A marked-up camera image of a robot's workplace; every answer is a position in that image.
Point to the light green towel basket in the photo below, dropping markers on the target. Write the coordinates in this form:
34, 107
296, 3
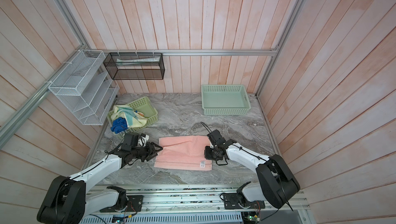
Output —
142, 105

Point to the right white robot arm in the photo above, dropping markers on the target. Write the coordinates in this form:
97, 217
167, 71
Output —
276, 183

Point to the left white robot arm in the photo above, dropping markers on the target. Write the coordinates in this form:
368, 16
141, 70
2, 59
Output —
68, 201

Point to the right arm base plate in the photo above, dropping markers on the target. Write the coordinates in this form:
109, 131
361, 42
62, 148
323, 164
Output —
235, 201

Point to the black wire mesh basket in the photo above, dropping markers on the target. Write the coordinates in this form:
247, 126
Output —
135, 66

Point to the pale yellow teal towel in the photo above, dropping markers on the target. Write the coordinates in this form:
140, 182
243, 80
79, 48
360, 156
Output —
134, 118

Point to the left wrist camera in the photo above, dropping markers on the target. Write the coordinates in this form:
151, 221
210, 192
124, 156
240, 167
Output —
134, 140

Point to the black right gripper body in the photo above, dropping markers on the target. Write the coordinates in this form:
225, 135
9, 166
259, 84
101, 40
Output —
210, 152

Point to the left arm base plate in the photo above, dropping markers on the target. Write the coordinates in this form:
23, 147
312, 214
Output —
133, 204

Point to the white wire mesh shelf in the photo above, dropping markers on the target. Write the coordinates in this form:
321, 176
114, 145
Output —
87, 91

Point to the mint green empty basket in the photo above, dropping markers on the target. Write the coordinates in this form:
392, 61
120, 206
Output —
225, 99

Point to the aluminium front rail frame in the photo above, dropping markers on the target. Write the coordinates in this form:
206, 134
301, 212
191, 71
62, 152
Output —
200, 204

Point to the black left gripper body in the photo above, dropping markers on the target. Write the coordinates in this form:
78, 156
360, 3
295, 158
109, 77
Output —
144, 152

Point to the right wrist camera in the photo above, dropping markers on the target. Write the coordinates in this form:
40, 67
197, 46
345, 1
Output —
216, 138

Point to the blue towel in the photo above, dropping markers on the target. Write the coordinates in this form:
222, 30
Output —
119, 125

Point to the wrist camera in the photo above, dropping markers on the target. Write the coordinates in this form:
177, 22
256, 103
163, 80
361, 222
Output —
134, 140
216, 138

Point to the pink towel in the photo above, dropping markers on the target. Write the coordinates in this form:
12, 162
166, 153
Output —
183, 153

